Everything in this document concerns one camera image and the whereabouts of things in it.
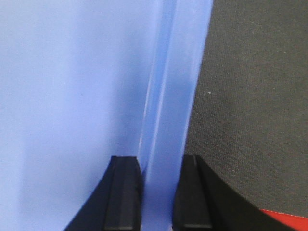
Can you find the blue plastic tray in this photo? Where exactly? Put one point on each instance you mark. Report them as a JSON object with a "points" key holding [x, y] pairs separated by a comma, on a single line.
{"points": [[83, 80]]}

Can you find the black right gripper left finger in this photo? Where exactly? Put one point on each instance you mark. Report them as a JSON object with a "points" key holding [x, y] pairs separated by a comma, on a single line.
{"points": [[115, 204]]}

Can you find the black woven table mat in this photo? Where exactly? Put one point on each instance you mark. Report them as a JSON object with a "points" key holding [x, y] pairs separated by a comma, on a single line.
{"points": [[250, 115]]}

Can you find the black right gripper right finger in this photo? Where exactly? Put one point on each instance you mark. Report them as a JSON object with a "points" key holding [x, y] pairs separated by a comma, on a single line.
{"points": [[204, 202]]}

